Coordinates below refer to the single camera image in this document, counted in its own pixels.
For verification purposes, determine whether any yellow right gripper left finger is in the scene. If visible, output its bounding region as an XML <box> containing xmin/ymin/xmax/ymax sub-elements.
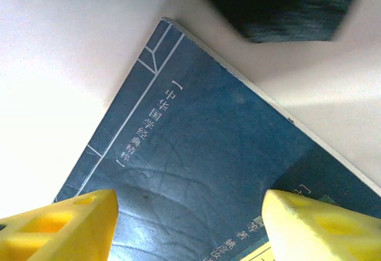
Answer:
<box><xmin>0</xmin><ymin>188</ymin><xmax>119</xmax><ymax>261</ymax></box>

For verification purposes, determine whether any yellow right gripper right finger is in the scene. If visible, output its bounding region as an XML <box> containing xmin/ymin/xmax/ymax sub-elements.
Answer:
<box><xmin>261</xmin><ymin>188</ymin><xmax>381</xmax><ymax>261</ymax></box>

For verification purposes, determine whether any dark blue yellow-label book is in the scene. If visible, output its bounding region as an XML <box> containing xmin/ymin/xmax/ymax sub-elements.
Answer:
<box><xmin>52</xmin><ymin>17</ymin><xmax>381</xmax><ymax>261</ymax></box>

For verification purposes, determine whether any black student bag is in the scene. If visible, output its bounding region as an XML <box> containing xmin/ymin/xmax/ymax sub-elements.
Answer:
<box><xmin>190</xmin><ymin>0</ymin><xmax>366</xmax><ymax>44</ymax></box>

